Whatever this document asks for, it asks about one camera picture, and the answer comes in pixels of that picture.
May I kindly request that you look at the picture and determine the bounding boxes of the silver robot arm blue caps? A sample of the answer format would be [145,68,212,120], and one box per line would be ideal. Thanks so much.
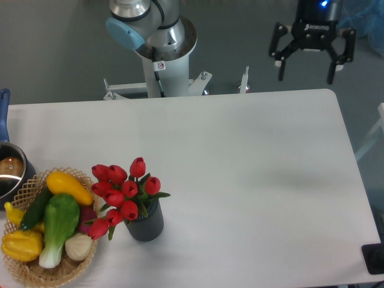
[106,1,356,84]

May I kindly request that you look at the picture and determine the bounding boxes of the yellow banana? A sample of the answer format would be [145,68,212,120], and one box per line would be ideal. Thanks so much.
[4,202,44,233]

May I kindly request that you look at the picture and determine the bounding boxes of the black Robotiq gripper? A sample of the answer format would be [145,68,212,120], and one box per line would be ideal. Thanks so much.
[268,0,356,85]

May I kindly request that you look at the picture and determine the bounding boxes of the white frame at right edge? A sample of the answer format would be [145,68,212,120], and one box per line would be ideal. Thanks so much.
[355,103,383,162]

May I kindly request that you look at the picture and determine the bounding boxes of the red tulip bouquet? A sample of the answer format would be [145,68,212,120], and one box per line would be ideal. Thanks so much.
[85,157,170,240]

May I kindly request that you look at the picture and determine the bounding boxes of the white garlic bulb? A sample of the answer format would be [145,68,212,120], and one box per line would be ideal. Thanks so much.
[65,233,93,261]

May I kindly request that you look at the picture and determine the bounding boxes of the yellow bell pepper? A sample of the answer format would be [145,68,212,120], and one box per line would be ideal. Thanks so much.
[1,230,43,262]

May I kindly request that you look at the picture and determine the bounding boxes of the dark grey ribbed vase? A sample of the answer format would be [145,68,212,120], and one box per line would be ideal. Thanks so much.
[124,200,164,242]

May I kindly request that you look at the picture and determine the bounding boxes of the black cable on pedestal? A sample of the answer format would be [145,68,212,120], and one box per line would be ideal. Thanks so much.
[151,46,166,98]

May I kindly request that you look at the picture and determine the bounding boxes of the yellow squash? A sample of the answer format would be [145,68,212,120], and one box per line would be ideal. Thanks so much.
[46,171,94,206]

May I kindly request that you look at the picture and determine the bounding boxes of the green bok choy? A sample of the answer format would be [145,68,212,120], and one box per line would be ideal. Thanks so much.
[39,193,80,269]

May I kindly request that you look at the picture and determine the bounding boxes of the blue plastic bag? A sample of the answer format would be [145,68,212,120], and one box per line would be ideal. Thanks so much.
[338,0,383,57]

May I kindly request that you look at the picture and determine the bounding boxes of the purple red onion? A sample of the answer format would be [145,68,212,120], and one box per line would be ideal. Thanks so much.
[78,206,97,234]

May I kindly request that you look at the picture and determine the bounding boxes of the blue handled saucepan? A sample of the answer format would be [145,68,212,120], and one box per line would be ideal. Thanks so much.
[1,88,35,211]

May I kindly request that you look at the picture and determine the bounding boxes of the green cucumber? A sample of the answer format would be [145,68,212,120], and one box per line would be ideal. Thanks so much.
[19,186,53,231]

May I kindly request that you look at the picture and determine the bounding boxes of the black device at table edge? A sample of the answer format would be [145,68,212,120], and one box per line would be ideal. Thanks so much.
[361,243,384,275]

